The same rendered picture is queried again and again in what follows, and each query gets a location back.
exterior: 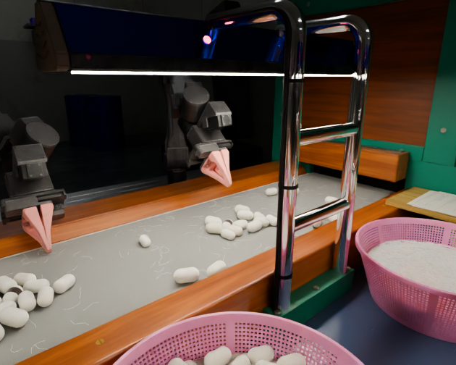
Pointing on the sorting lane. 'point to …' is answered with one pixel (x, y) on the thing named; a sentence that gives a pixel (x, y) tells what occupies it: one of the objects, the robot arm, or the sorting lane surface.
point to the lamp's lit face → (190, 73)
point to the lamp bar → (168, 44)
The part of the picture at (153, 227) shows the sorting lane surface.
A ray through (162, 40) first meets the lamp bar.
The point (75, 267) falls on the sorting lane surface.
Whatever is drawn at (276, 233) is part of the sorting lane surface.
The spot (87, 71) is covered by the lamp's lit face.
